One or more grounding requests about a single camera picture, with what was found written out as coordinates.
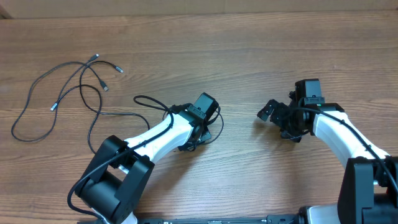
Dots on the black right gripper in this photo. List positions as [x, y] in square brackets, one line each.
[280, 115]

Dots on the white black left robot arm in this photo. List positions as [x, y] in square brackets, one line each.
[112, 184]

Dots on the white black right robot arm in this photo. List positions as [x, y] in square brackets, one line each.
[368, 192]

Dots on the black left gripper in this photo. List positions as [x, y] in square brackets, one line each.
[203, 135]

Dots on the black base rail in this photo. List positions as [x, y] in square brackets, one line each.
[270, 219]

